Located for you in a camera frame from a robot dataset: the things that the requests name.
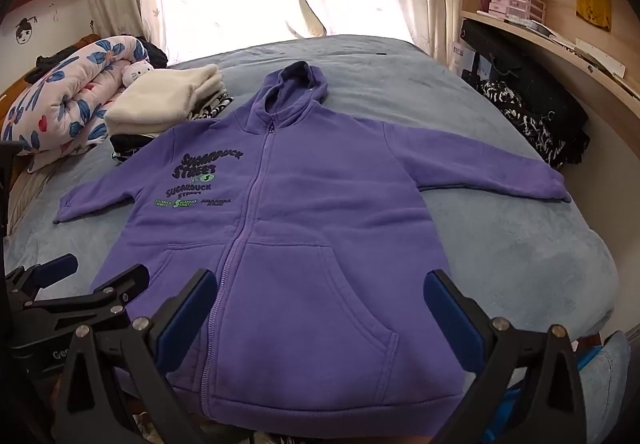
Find floral quilt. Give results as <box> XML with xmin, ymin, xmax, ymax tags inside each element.
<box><xmin>0</xmin><ymin>34</ymin><xmax>151</xmax><ymax>172</ymax></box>

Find white cat plush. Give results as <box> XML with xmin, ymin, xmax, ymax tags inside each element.
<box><xmin>122</xmin><ymin>61</ymin><xmax>156</xmax><ymax>89</ymax></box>

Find purple zip hoodie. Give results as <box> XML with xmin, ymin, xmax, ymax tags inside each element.
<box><xmin>52</xmin><ymin>61</ymin><xmax>572</xmax><ymax>437</ymax></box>

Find white flat board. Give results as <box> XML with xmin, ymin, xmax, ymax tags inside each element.
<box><xmin>575</xmin><ymin>38</ymin><xmax>627</xmax><ymax>78</ymax></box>

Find black-white zebra cloth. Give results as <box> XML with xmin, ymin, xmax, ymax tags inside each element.
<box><xmin>109</xmin><ymin>91</ymin><xmax>236</xmax><ymax>162</ymax></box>

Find cream folded clothes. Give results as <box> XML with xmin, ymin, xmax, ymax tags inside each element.
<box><xmin>104</xmin><ymin>64</ymin><xmax>224</xmax><ymax>137</ymax></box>

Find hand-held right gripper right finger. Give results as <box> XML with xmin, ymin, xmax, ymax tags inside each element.
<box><xmin>423</xmin><ymin>269</ymin><xmax>588</xmax><ymax>444</ymax></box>

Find white cardboard box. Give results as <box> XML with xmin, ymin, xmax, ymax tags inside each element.
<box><xmin>450</xmin><ymin>41</ymin><xmax>481</xmax><ymax>84</ymax></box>

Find yellow cloth on shelf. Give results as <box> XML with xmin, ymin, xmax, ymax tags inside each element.
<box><xmin>576</xmin><ymin>0</ymin><xmax>612</xmax><ymax>32</ymax></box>

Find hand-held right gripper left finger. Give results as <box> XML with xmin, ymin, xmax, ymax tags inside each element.
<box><xmin>52</xmin><ymin>268</ymin><xmax>219</xmax><ymax>444</ymax></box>

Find cartoon wall sticker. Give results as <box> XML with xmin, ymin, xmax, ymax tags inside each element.
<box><xmin>14</xmin><ymin>15</ymin><xmax>40</xmax><ymax>46</ymax></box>

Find long black case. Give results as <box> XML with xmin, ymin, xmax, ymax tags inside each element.
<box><xmin>460</xmin><ymin>18</ymin><xmax>591</xmax><ymax>165</ymax></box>

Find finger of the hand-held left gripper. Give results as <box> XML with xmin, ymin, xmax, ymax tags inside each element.
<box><xmin>5</xmin><ymin>254</ymin><xmax>80</xmax><ymax>307</ymax></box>
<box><xmin>22</xmin><ymin>264</ymin><xmax>151</xmax><ymax>340</ymax></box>

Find black cloth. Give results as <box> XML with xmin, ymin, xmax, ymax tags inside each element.
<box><xmin>136</xmin><ymin>36</ymin><xmax>170</xmax><ymax>70</ymax></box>

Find grey-blue fleece bed blanket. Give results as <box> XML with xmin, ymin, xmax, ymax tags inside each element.
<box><xmin>10</xmin><ymin>34</ymin><xmax>632</xmax><ymax>444</ymax></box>

